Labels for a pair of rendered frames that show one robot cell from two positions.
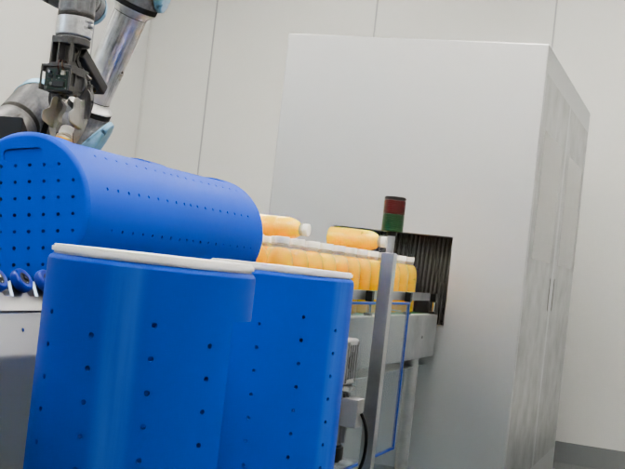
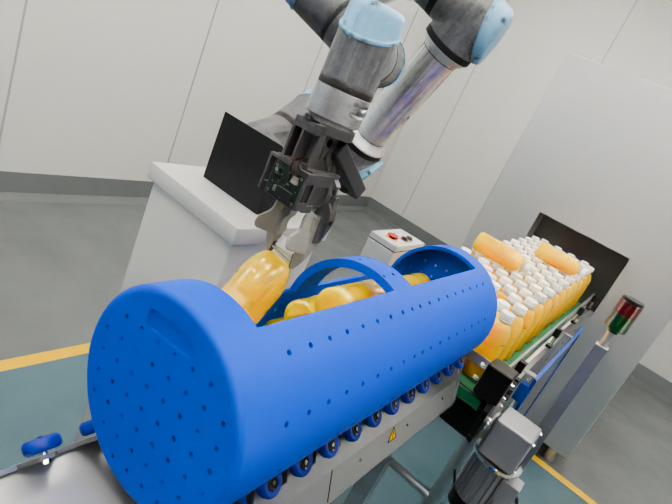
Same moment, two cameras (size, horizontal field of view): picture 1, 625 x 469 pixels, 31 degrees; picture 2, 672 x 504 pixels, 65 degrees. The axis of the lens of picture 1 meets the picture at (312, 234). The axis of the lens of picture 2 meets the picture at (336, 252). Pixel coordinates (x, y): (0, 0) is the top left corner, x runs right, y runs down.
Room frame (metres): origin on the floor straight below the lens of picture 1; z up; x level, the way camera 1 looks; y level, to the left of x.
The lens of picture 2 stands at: (1.65, 0.34, 1.54)
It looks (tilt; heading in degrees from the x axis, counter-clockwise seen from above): 19 degrees down; 9
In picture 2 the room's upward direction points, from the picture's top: 25 degrees clockwise
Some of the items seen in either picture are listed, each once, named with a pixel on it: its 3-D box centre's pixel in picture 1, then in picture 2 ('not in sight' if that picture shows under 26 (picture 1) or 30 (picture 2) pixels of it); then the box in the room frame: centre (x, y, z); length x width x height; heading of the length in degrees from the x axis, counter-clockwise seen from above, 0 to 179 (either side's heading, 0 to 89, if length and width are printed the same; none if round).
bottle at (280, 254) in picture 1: (277, 277); (488, 346); (3.06, 0.08, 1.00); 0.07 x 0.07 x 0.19
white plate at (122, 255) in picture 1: (153, 258); not in sight; (1.57, 0.21, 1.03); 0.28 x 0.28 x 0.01
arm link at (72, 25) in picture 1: (75, 30); (338, 108); (2.33, 0.53, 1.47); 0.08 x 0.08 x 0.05
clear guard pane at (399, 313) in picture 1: (367, 382); (526, 404); (3.50, -0.22, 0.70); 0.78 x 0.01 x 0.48; 161
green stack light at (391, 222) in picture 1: (392, 222); (619, 321); (3.24, -0.22, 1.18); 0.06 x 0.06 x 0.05
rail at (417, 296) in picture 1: (378, 295); (562, 322); (3.76, -0.24, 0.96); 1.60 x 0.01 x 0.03; 161
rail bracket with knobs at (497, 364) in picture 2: not in sight; (493, 382); (2.97, 0.04, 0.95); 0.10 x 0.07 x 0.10; 71
